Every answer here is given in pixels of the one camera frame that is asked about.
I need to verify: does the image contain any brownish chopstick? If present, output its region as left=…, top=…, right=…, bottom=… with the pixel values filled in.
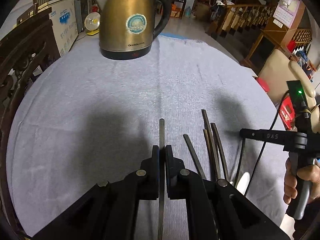
left=203, top=129, right=216, bottom=181

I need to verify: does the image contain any beige leather armchair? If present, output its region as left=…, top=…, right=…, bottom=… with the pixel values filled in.
left=258, top=49, right=319, bottom=133

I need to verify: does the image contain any golden electric kettle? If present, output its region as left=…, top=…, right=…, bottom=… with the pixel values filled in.
left=96, top=0, right=171, bottom=60

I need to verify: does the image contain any small yellow white fan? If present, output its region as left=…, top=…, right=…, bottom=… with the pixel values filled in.
left=84, top=12, right=100, bottom=36

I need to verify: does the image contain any light blue table towel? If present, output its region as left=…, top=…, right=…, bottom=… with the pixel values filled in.
left=7, top=36, right=287, bottom=236

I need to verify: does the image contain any wall calendar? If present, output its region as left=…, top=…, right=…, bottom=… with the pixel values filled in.
left=273, top=0, right=300, bottom=28

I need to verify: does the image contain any dark metal chopstick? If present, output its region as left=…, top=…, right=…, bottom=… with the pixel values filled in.
left=157, top=118, right=165, bottom=240

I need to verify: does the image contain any white chest freezer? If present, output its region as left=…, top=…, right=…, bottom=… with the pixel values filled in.
left=38, top=0, right=78, bottom=56

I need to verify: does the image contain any carved dark wooden sideboard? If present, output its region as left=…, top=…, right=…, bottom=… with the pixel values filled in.
left=1, top=8, right=60, bottom=239

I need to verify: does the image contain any person's right hand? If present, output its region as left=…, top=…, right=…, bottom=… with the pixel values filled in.
left=283, top=158, right=320, bottom=205

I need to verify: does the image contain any black cable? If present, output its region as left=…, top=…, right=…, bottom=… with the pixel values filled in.
left=243, top=90, right=291, bottom=197

